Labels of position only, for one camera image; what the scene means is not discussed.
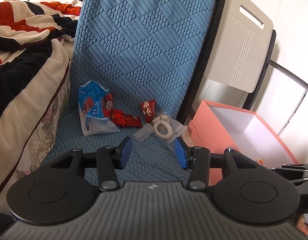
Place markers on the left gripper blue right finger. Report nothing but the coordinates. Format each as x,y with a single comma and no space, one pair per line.
182,152

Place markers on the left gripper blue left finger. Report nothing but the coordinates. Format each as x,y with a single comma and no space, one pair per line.
123,152

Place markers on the red foil snack packet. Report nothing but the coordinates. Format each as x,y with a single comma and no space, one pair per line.
118,117

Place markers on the dark red candy packet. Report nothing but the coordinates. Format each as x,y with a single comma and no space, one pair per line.
148,110

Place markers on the blue white snack bag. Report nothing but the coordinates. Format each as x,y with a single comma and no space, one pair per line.
95,109

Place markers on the person's right hand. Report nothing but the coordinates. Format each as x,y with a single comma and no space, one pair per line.
302,226

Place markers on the crumpled clear plastic wrapper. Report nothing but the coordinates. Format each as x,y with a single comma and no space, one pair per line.
143,133

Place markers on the pink cardboard box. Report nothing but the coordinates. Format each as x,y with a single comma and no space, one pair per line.
217,126

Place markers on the floral beige bed sheet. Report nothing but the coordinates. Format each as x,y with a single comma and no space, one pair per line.
31,104

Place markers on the blue textured chair cover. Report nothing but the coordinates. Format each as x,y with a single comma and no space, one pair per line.
138,49

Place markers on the beige folding chair back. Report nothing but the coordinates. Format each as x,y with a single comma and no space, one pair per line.
240,47

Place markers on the striped red black blanket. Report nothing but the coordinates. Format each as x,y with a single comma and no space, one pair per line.
26,32

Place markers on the black curved metal rail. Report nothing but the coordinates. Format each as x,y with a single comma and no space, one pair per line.
292,76

